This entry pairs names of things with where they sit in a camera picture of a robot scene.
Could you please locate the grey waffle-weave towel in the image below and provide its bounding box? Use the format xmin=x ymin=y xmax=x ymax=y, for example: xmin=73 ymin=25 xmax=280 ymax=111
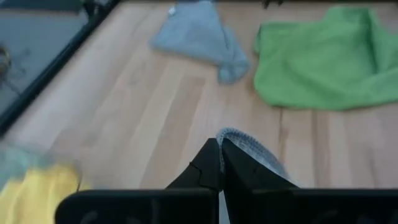
xmin=215 ymin=126 xmax=301 ymax=189

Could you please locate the smooth grey microfiber towel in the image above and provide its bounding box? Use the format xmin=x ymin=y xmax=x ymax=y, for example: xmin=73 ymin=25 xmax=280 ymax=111
xmin=149 ymin=0 xmax=250 ymax=85

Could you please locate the bright green microfiber towel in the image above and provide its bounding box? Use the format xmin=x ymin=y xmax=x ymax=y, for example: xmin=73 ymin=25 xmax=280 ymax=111
xmin=252 ymin=6 xmax=398 ymax=112

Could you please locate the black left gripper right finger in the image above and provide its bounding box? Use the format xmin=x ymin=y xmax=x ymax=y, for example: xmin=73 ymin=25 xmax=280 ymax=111
xmin=221 ymin=138 xmax=398 ymax=224

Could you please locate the pale green teal-edged towel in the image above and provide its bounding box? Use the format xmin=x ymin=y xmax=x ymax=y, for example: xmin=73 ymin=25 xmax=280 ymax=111
xmin=0 ymin=144 xmax=53 ymax=190

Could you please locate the black metal table frame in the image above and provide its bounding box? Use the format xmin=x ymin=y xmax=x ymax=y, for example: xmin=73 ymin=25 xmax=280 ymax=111
xmin=0 ymin=0 xmax=123 ymax=135

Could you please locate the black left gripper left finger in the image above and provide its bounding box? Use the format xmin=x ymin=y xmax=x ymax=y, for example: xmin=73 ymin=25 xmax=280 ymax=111
xmin=55 ymin=138 xmax=223 ymax=224

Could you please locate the yellow microfiber towel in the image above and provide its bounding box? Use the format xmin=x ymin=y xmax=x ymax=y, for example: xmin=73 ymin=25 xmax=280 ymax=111
xmin=0 ymin=164 xmax=91 ymax=224

